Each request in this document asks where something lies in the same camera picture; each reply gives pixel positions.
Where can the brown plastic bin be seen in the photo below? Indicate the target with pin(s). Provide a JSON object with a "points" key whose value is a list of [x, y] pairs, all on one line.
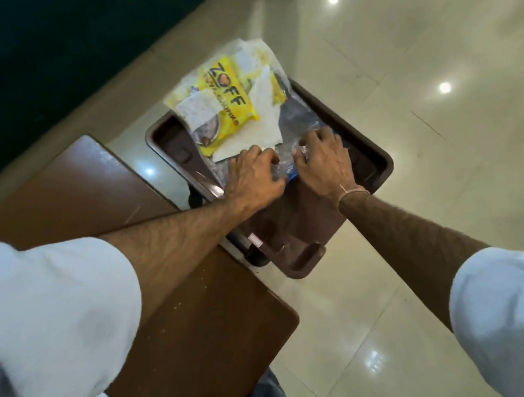
{"points": [[294, 225]]}

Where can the person's left hand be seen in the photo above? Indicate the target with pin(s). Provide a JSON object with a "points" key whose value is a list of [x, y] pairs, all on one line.
{"points": [[249, 181]]}

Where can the yellow snack packet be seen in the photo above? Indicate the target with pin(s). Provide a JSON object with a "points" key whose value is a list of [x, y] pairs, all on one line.
{"points": [[226, 97]]}

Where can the person's left thumb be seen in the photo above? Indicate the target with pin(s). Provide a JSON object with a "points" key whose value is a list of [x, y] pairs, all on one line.
{"points": [[278, 185]]}

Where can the person's right forearm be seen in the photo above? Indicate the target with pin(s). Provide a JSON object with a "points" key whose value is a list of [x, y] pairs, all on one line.
{"points": [[405, 250]]}

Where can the person's white left sleeve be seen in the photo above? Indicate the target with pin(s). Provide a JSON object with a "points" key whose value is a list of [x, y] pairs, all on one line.
{"points": [[58, 320]]}

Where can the person's right thumb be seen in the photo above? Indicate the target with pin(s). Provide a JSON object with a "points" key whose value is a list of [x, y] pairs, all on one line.
{"points": [[299, 160]]}

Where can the clear plastic bag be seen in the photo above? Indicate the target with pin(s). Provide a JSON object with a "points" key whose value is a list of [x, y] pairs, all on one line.
{"points": [[299, 115]]}

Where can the person's left forearm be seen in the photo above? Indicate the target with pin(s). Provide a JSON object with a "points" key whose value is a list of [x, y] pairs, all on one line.
{"points": [[176, 244]]}

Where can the white paper napkin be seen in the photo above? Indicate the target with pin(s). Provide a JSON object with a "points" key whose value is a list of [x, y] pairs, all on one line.
{"points": [[264, 117]]}

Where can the person's blue jeans leg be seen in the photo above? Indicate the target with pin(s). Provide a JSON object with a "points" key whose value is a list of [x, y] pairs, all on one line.
{"points": [[268, 393]]}

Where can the person's right hand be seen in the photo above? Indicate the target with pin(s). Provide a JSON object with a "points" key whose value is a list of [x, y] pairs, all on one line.
{"points": [[330, 168]]}

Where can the person's white right sleeve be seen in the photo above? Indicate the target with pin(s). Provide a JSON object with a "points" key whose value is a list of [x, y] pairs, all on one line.
{"points": [[505, 319]]}

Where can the person's white sleeve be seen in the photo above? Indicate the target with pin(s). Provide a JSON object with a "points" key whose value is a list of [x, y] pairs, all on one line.
{"points": [[505, 319], [58, 320]]}

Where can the crushed clear plastic bottle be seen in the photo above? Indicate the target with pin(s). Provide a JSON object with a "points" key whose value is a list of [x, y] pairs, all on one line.
{"points": [[287, 162]]}

